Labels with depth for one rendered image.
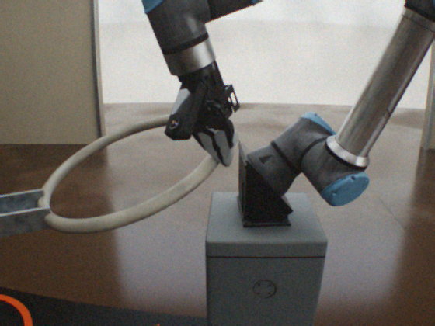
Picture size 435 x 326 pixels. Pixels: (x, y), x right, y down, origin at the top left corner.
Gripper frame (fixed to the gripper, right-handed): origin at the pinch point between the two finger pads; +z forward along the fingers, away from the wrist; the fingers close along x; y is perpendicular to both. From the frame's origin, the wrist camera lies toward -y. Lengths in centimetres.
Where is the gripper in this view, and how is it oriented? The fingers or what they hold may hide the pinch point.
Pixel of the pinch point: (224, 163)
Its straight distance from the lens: 74.6
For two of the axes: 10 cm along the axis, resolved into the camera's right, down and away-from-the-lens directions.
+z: 3.2, 8.2, 4.8
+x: -8.5, 0.2, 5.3
